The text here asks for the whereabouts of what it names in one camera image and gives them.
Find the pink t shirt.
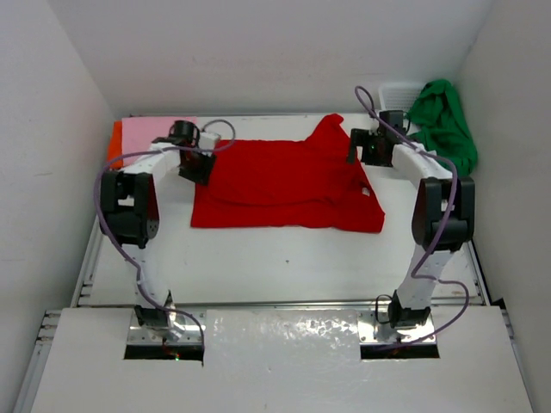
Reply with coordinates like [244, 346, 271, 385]
[121, 116, 197, 154]

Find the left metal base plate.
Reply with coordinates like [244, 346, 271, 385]
[127, 308, 207, 347]

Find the red t shirt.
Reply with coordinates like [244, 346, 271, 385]
[190, 114, 386, 233]

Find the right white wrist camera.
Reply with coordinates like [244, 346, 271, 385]
[379, 109, 409, 134]

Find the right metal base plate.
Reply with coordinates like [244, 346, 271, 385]
[357, 306, 437, 346]

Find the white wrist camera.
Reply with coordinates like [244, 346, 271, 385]
[379, 109, 409, 134]
[197, 131, 221, 152]

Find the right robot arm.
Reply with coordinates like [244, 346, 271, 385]
[347, 128, 475, 329]

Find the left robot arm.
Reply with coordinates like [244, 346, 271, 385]
[94, 120, 220, 333]

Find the metal base plate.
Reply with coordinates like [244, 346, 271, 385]
[127, 308, 207, 347]
[357, 306, 437, 346]

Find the orange t shirt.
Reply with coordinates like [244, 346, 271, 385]
[107, 120, 124, 170]

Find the green t shirt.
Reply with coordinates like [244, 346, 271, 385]
[406, 79, 478, 176]

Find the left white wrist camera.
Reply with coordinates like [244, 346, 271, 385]
[197, 131, 221, 152]

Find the white plastic bin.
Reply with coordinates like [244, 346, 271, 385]
[378, 82, 424, 112]

